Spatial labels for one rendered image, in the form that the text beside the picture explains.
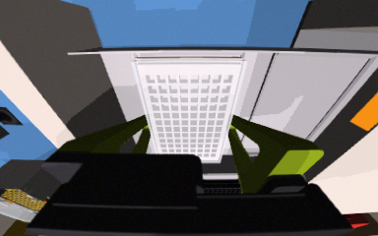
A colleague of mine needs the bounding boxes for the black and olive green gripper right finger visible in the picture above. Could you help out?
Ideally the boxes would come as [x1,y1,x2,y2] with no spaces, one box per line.
[228,115,324,193]

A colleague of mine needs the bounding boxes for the white push-button box with green button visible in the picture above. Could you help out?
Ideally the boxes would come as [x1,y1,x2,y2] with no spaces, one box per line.
[0,107,23,140]

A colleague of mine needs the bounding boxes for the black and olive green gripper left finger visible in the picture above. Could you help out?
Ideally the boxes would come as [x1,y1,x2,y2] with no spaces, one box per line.
[57,115,151,153]

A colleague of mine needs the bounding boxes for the black multi-well plate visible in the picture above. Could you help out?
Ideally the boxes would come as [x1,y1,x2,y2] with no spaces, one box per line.
[204,179,242,194]

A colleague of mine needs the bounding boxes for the blue bench mat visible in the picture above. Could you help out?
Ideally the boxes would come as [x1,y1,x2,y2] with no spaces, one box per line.
[0,0,311,167]

